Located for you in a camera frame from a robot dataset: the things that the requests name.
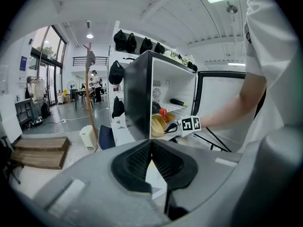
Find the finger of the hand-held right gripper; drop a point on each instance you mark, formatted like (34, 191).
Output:
(170, 131)
(172, 125)

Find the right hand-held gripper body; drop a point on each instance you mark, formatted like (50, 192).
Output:
(190, 124)

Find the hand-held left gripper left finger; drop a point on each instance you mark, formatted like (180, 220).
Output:
(132, 169)

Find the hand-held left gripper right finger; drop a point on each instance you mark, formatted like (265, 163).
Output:
(175, 169)

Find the yellow plastic bowl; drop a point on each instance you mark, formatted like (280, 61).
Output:
(157, 126)

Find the black mini fridge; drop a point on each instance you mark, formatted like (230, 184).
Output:
(137, 98)

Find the person's right forearm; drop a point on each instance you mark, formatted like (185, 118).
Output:
(227, 112)

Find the red tomato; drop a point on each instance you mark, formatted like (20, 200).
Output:
(163, 111)

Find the dark purple eggplant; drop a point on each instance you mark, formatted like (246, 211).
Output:
(178, 102)
(155, 107)

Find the white trash bin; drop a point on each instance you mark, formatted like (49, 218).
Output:
(87, 137)

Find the black bag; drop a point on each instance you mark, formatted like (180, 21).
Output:
(195, 67)
(146, 46)
(131, 44)
(118, 107)
(116, 73)
(190, 65)
(159, 48)
(120, 40)

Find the white artificial flowers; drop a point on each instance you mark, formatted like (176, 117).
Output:
(177, 57)

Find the wooden coat rack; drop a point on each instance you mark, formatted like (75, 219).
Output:
(91, 107)

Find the dark dining table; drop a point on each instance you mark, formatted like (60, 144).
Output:
(81, 94)

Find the white metal shelf rack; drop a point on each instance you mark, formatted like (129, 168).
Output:
(112, 55)

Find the cardboard box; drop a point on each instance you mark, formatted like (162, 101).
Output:
(67, 98)

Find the standing electric fan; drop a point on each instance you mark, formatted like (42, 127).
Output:
(71, 86)

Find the grey cloth on coat rack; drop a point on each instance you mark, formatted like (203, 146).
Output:
(90, 60)

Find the black metal railing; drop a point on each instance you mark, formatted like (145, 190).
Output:
(90, 61)

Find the black backpack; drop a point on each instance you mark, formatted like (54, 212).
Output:
(45, 110)

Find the person in white shirt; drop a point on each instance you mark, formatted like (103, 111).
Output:
(272, 55)

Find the round ceiling lamp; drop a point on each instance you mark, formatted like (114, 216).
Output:
(89, 36)

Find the round ceiling smoke detector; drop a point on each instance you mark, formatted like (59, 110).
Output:
(232, 8)

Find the black office chair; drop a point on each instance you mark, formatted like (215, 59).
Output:
(8, 159)

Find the clothes rack with garments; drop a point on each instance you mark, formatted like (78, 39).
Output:
(36, 89)

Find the glass sliding door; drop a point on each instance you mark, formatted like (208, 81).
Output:
(49, 63)

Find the blue wall poster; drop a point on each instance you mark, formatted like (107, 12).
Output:
(23, 63)

